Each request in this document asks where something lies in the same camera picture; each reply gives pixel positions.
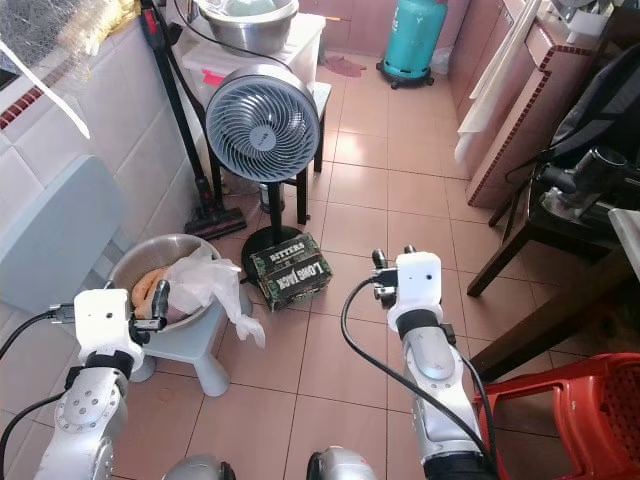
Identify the white leaning board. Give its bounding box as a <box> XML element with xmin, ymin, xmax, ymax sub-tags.
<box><xmin>453</xmin><ymin>0</ymin><xmax>541</xmax><ymax>166</ymax></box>

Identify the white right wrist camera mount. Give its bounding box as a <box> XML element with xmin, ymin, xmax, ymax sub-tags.
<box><xmin>384</xmin><ymin>252</ymin><xmax>447</xmax><ymax>336</ymax></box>

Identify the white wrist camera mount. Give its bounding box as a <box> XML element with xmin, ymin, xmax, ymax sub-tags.
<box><xmin>74</xmin><ymin>288</ymin><xmax>143</xmax><ymax>373</ymax></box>
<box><xmin>384</xmin><ymin>252</ymin><xmax>447</xmax><ymax>336</ymax></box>

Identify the black handheld appliance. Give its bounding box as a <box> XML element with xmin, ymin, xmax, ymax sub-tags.
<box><xmin>538</xmin><ymin>147</ymin><xmax>631</xmax><ymax>213</ymax></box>

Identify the red plastic stool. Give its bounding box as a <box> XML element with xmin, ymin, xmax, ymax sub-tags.
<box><xmin>472</xmin><ymin>352</ymin><xmax>640</xmax><ymax>480</ymax></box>

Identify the dark wooden table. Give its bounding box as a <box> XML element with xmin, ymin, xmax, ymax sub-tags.
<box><xmin>465</xmin><ymin>150</ymin><xmax>640</xmax><ymax>381</ymax></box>

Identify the pale grey plastic stool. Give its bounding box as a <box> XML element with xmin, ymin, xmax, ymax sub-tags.
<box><xmin>125</xmin><ymin>305</ymin><xmax>246</xmax><ymax>398</ymax></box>

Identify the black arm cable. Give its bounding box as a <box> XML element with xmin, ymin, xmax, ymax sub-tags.
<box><xmin>0</xmin><ymin>392</ymin><xmax>73</xmax><ymax>471</ymax></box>
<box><xmin>340</xmin><ymin>278</ymin><xmax>501</xmax><ymax>471</ymax></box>
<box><xmin>0</xmin><ymin>308</ymin><xmax>76</xmax><ymax>361</ymax></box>

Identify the white plastic storage box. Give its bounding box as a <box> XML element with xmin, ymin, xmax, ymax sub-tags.
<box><xmin>178</xmin><ymin>10</ymin><xmax>326</xmax><ymax>101</ymax></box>

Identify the black backpack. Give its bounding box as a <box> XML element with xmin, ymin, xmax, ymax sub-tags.
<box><xmin>550</xmin><ymin>40</ymin><xmax>640</xmax><ymax>161</ymax></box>

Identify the grey standing fan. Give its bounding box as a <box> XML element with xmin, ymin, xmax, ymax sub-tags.
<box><xmin>205</xmin><ymin>66</ymin><xmax>322</xmax><ymax>271</ymax></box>

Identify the pink tiled cabinet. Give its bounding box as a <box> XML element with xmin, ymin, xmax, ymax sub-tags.
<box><xmin>448</xmin><ymin>0</ymin><xmax>640</xmax><ymax>209</ymax></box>

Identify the orange food piece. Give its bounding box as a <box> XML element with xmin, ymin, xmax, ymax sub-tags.
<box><xmin>130</xmin><ymin>266</ymin><xmax>169</xmax><ymax>301</ymax></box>

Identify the black red stick vacuum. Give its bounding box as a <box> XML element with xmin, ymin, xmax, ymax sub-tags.
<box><xmin>140</xmin><ymin>0</ymin><xmax>247</xmax><ymax>239</ymax></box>

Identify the silver robot right leg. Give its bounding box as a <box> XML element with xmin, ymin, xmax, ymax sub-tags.
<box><xmin>305</xmin><ymin>447</ymin><xmax>386</xmax><ymax>480</ymax></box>

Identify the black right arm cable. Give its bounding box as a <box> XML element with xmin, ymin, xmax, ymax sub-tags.
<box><xmin>340</xmin><ymin>278</ymin><xmax>501</xmax><ymax>471</ymax></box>

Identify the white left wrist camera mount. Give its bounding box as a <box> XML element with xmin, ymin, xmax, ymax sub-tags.
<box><xmin>74</xmin><ymin>288</ymin><xmax>143</xmax><ymax>373</ymax></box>

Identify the wide steel basin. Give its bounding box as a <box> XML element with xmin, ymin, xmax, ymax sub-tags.
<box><xmin>108</xmin><ymin>234</ymin><xmax>226</xmax><ymax>331</ymax></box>

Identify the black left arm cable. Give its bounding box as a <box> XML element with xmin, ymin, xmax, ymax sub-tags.
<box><xmin>0</xmin><ymin>308</ymin><xmax>76</xmax><ymax>361</ymax></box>
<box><xmin>0</xmin><ymin>392</ymin><xmax>73</xmax><ymax>471</ymax></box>

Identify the teal gas cylinder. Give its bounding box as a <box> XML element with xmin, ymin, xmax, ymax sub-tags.
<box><xmin>377</xmin><ymin>0</ymin><xmax>451</xmax><ymax>89</ymax></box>

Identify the printed green cardboard box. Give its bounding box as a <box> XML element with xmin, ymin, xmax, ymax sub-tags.
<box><xmin>247</xmin><ymin>236</ymin><xmax>334</xmax><ymax>313</ymax></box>

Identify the clear white plastic bag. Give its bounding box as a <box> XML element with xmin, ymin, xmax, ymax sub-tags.
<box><xmin>160</xmin><ymin>246</ymin><xmax>267</xmax><ymax>349</ymax></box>

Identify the large deep steel bowl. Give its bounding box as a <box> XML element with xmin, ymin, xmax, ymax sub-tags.
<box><xmin>193</xmin><ymin>0</ymin><xmax>301</xmax><ymax>56</ymax></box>

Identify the shiny foil mesh sheet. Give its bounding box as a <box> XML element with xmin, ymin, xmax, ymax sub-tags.
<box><xmin>0</xmin><ymin>0</ymin><xmax>141</xmax><ymax>71</ymax></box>

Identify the pale grey folded panel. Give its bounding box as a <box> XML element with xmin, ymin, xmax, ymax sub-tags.
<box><xmin>0</xmin><ymin>155</ymin><xmax>126</xmax><ymax>316</ymax></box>

